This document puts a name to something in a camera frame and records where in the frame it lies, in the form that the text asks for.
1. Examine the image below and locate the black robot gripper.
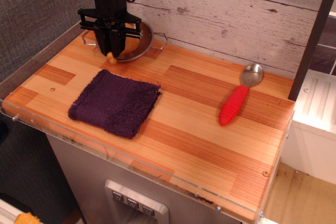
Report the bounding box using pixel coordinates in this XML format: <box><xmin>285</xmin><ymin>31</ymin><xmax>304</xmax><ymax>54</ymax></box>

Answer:
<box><xmin>78</xmin><ymin>0</ymin><xmax>142</xmax><ymax>58</ymax></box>

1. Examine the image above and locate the yellow toy chicken leg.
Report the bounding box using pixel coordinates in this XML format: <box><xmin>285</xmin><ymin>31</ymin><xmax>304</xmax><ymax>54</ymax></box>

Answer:
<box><xmin>106</xmin><ymin>23</ymin><xmax>140</xmax><ymax>65</ymax></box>

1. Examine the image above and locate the small metal bowl with handles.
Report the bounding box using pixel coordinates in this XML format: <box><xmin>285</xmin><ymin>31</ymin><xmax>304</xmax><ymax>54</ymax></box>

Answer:
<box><xmin>85</xmin><ymin>20</ymin><xmax>154</xmax><ymax>63</ymax></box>

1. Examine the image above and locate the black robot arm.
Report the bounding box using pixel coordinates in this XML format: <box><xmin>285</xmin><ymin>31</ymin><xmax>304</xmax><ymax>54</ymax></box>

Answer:
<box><xmin>78</xmin><ymin>0</ymin><xmax>142</xmax><ymax>58</ymax></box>

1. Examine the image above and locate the purple rag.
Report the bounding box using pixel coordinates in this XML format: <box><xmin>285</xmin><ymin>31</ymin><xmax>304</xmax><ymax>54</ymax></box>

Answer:
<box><xmin>68</xmin><ymin>69</ymin><xmax>161</xmax><ymax>139</ymax></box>

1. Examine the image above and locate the clear acrylic front guard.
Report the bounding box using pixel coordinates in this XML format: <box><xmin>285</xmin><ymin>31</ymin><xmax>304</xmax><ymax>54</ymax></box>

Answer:
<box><xmin>1</xmin><ymin>101</ymin><xmax>264</xmax><ymax>223</ymax></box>

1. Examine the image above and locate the clear acrylic guard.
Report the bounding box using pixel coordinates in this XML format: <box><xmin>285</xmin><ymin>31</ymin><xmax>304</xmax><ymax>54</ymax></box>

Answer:
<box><xmin>1</xmin><ymin>101</ymin><xmax>264</xmax><ymax>223</ymax></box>
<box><xmin>1</xmin><ymin>22</ymin><xmax>83</xmax><ymax>101</ymax></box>

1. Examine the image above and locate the clear acrylic left guard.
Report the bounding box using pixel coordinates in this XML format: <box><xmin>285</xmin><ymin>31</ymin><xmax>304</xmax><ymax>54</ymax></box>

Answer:
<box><xmin>1</xmin><ymin>22</ymin><xmax>83</xmax><ymax>101</ymax></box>

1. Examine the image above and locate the silver dispenser button panel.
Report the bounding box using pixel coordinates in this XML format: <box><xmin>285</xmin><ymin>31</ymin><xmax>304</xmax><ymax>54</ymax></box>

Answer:
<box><xmin>104</xmin><ymin>179</ymin><xmax>170</xmax><ymax>223</ymax></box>

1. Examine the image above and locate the yellow object bottom left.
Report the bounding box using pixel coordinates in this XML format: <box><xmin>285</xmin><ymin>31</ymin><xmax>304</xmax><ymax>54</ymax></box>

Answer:
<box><xmin>14</xmin><ymin>212</ymin><xmax>41</xmax><ymax>224</ymax></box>

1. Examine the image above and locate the red handled metal spoon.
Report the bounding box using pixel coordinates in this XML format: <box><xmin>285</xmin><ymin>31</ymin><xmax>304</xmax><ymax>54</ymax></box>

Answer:
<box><xmin>218</xmin><ymin>63</ymin><xmax>264</xmax><ymax>126</ymax></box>

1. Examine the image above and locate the dark right vertical post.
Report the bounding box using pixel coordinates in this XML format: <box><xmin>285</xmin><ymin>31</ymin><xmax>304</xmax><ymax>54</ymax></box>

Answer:
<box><xmin>288</xmin><ymin>0</ymin><xmax>334</xmax><ymax>101</ymax></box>

